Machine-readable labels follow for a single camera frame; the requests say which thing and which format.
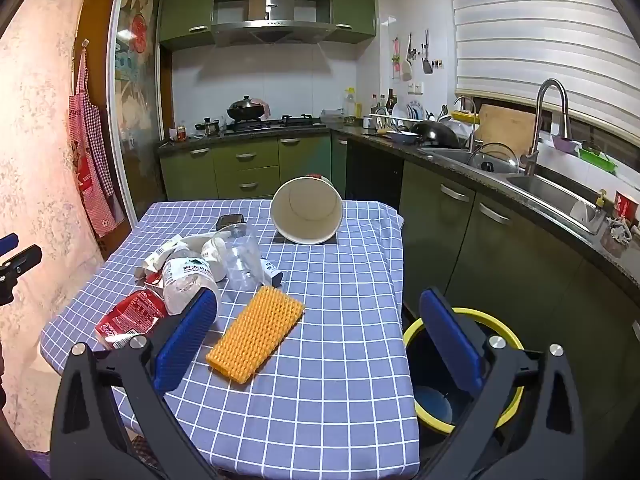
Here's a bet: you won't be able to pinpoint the black wok with lid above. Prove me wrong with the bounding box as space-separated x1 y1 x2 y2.
226 94 268 122

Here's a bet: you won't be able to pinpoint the clear plastic bottle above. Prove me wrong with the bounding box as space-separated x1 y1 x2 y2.
161 255 223 317

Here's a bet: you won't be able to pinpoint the small steel faucet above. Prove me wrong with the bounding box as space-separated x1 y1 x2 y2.
452 96 478 153

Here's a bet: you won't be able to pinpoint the clear plastic cup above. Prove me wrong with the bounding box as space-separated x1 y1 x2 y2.
220 222 265 292

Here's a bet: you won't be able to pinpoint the small white blue tube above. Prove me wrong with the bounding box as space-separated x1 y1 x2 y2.
260 259 285 288

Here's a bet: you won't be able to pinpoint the tall steel faucet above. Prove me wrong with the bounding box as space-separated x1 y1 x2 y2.
520 79 571 176

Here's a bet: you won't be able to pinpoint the dark stone countertop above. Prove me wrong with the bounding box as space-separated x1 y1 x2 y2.
157 122 640 301

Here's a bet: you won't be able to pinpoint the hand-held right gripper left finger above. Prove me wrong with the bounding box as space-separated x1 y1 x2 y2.
50 287 223 480

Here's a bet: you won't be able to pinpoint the crushed red can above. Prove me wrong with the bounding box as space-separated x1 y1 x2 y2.
95 289 168 351

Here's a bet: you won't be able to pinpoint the brown white drink carton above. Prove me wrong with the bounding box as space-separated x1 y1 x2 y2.
136 237 186 286

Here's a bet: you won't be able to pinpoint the white rag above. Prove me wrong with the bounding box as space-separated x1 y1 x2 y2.
606 217 633 247

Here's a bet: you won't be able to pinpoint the green plastic tray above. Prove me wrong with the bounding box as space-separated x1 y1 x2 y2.
575 145 618 173

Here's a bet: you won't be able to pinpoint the wooden cutting board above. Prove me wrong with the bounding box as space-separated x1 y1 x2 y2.
472 104 541 161

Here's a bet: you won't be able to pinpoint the blue checked tablecloth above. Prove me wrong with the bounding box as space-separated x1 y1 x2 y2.
37 200 421 480

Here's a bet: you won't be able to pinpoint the green upper cabinet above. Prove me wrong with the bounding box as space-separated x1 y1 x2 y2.
330 0 377 45
159 0 217 51

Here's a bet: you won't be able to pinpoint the white window blind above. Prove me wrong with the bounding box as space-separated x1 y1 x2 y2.
445 0 640 126

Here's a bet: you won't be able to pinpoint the green sink base cabinets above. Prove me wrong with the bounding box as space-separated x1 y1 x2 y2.
397 160 640 480

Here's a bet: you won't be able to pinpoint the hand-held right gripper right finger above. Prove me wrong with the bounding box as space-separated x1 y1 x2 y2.
419 287 586 480

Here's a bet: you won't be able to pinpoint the dark sauce bottles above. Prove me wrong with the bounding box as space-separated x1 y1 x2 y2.
370 89 398 116

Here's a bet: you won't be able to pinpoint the large paper bucket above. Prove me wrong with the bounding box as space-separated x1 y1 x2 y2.
270 174 346 246

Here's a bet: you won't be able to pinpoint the steel sink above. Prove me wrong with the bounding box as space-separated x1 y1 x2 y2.
425 147 608 236

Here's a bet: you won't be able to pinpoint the red cup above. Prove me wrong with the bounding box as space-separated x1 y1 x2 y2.
614 191 638 221

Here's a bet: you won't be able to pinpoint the black gas stove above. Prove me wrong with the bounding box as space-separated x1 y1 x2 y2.
222 115 326 135

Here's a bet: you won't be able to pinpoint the printed glass sliding door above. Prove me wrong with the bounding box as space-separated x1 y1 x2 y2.
107 0 173 226

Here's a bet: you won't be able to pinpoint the yellow rimmed black bin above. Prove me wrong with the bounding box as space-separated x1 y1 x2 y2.
402 307 526 433

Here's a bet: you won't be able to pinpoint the dish rack with plates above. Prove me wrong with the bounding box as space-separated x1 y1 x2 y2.
372 100 441 131

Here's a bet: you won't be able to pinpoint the steel range hood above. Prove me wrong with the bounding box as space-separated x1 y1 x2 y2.
210 0 336 48

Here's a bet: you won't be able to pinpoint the open black wok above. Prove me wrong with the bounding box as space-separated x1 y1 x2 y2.
410 120 460 150

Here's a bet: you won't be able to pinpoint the glass pot lid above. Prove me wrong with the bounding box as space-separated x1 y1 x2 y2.
467 142 521 173

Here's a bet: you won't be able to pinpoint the red checked apron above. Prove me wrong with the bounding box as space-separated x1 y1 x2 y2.
67 42 126 238

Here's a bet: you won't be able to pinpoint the green drawer base cabinets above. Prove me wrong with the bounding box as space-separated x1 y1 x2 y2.
159 132 348 202

